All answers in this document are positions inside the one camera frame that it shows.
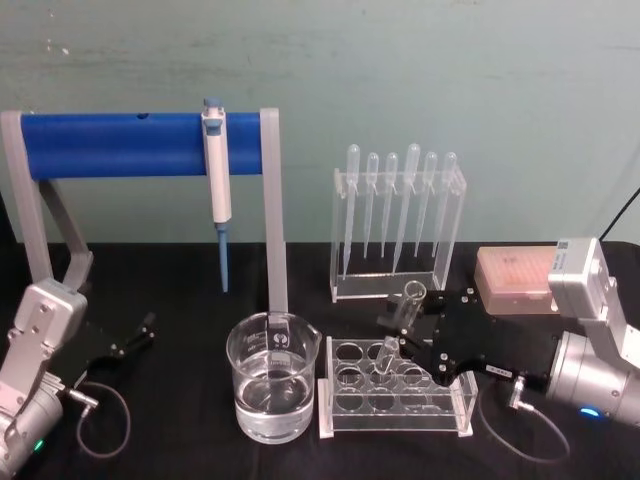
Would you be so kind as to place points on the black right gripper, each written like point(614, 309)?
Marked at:
point(485, 345)

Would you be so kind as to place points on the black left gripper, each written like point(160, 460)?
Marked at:
point(97, 345)

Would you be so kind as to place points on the clear glass test tube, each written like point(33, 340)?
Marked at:
point(406, 315)

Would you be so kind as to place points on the black table cloth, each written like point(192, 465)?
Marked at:
point(190, 350)

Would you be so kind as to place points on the clear acrylic dropper rack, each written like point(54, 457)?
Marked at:
point(395, 287)

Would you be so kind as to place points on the clear acrylic test tube rack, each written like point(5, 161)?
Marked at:
point(400, 405)

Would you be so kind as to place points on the translucent pipette tip box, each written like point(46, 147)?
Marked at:
point(510, 280)

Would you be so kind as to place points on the short clear plastic dropper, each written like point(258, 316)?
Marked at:
point(425, 200)
point(389, 200)
point(370, 200)

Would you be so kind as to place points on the long clear plastic dropper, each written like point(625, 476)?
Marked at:
point(407, 200)
point(351, 200)

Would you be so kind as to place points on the glass beaker with water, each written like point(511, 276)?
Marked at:
point(272, 390)

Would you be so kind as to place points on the white and blue pipette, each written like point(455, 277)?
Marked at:
point(220, 175)

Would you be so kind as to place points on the blue and grey pipette stand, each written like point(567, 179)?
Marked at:
point(125, 145)

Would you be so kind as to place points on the pale green wall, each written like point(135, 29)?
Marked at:
point(400, 60)

